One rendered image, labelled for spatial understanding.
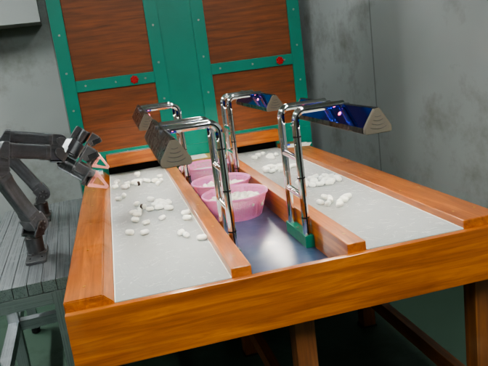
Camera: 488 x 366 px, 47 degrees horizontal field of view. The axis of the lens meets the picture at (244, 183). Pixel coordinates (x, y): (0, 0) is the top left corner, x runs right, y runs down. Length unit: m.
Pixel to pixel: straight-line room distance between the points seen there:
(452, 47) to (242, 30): 1.14
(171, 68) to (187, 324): 1.96
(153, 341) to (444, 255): 0.83
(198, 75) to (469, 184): 1.61
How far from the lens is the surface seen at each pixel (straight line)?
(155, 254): 1.74
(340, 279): 1.55
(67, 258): 2.11
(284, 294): 1.50
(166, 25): 3.19
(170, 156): 1.43
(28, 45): 5.15
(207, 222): 1.89
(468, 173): 3.31
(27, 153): 2.15
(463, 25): 3.21
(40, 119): 5.16
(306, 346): 1.65
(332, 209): 1.96
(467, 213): 1.77
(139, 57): 3.17
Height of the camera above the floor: 1.29
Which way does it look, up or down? 13 degrees down
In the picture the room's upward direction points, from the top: 7 degrees counter-clockwise
